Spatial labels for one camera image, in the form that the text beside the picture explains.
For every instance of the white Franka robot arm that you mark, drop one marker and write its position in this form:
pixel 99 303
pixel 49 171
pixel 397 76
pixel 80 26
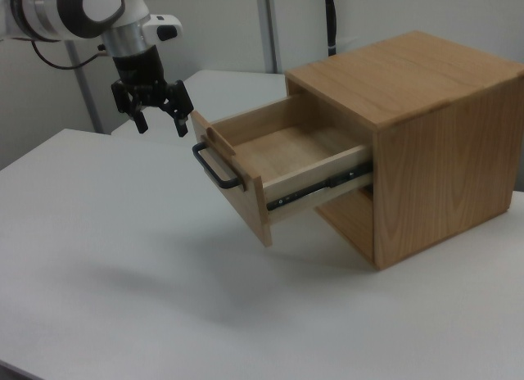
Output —
pixel 49 11

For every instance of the wooden drawer cabinet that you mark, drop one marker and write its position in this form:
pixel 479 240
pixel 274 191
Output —
pixel 442 150

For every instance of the grey partition frame post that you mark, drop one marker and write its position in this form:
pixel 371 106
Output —
pixel 268 28

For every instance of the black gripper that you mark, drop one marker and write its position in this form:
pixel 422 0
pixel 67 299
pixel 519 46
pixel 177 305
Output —
pixel 141 71

